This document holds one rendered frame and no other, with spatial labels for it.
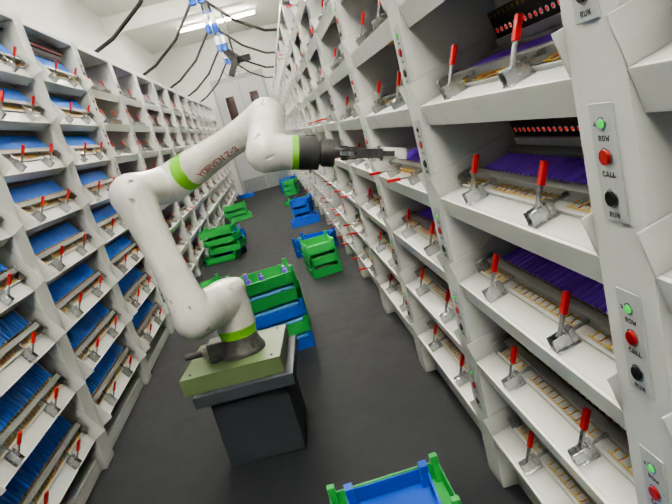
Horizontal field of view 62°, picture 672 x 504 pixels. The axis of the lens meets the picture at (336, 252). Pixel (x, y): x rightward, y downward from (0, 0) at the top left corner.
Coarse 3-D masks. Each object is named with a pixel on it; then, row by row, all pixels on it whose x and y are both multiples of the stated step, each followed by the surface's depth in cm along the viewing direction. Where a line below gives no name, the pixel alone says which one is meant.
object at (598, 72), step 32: (608, 0) 50; (576, 32) 56; (608, 32) 51; (576, 64) 57; (608, 64) 52; (576, 96) 59; (608, 96) 54; (640, 128) 51; (640, 160) 52; (640, 192) 53; (608, 224) 60; (640, 224) 54; (608, 256) 62; (640, 256) 56; (608, 288) 63; (640, 288) 57; (640, 416) 64; (640, 480) 69
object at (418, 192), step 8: (408, 144) 189; (416, 144) 190; (376, 160) 189; (384, 160) 189; (376, 168) 190; (384, 168) 190; (384, 176) 183; (400, 176) 168; (384, 184) 189; (392, 184) 173; (400, 184) 160; (408, 184) 152; (416, 184) 147; (424, 184) 131; (400, 192) 167; (408, 192) 155; (416, 192) 144; (424, 192) 135; (416, 200) 150; (424, 200) 140
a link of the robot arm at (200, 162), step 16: (256, 112) 151; (272, 112) 151; (224, 128) 160; (240, 128) 156; (208, 144) 163; (224, 144) 160; (240, 144) 159; (192, 160) 165; (208, 160) 164; (224, 160) 164; (192, 176) 168; (208, 176) 170
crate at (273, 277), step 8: (280, 264) 270; (288, 264) 266; (256, 272) 268; (264, 272) 269; (272, 272) 270; (280, 272) 271; (288, 272) 252; (256, 280) 269; (264, 280) 250; (272, 280) 251; (280, 280) 252; (288, 280) 253; (296, 280) 253; (248, 288) 248; (256, 288) 249; (264, 288) 250; (272, 288) 251
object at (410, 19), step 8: (400, 0) 113; (408, 0) 106; (416, 0) 102; (424, 0) 99; (432, 0) 95; (440, 0) 92; (400, 8) 112; (408, 8) 108; (416, 8) 104; (424, 8) 101; (432, 8) 97; (408, 16) 111; (416, 16) 106; (408, 24) 113
